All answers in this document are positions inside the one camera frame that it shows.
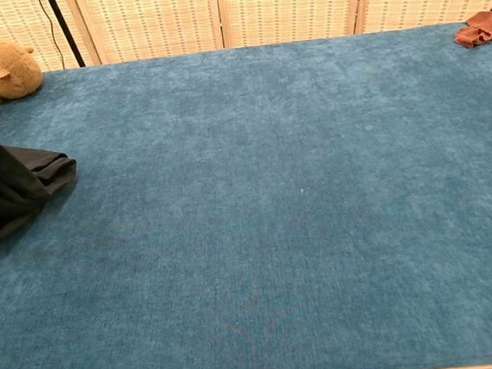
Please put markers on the bamboo folding screen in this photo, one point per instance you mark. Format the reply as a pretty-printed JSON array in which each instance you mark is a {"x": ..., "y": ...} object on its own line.
[{"x": 290, "y": 6}]

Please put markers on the black trousers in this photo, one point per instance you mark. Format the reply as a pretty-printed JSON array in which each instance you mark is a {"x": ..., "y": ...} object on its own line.
[{"x": 3, "y": 195}]

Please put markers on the blue table cloth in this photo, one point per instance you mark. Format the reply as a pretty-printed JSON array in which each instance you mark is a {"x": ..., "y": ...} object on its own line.
[{"x": 277, "y": 234}]

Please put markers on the rust brown crumpled cloth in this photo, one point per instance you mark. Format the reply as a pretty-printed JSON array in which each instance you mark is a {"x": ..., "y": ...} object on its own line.
[{"x": 481, "y": 28}]

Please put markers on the black tripod stand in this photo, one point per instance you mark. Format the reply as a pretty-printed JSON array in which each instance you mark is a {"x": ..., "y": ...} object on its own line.
[{"x": 67, "y": 36}]

